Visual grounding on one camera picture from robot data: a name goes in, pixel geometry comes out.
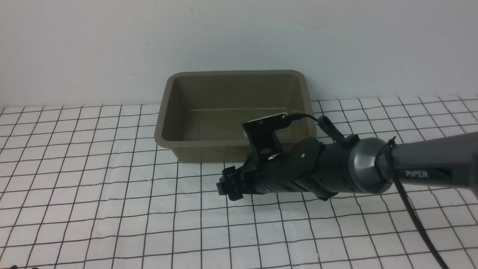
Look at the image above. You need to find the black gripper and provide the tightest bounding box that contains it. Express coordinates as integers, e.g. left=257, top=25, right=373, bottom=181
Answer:
left=217, top=137, right=326, bottom=201

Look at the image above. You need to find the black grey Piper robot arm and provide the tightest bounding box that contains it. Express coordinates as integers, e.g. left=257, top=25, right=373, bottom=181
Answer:
left=216, top=133, right=478, bottom=201

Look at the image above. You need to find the olive green plastic bin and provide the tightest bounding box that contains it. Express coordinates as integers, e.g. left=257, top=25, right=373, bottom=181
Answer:
left=154, top=70, right=313, bottom=163

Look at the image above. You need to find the white black-grid tablecloth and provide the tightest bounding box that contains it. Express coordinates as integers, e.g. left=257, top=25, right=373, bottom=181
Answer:
left=0, top=95, right=478, bottom=269

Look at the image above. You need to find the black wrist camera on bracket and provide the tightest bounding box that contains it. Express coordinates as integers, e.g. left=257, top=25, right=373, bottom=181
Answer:
left=242, top=114, right=292, bottom=159

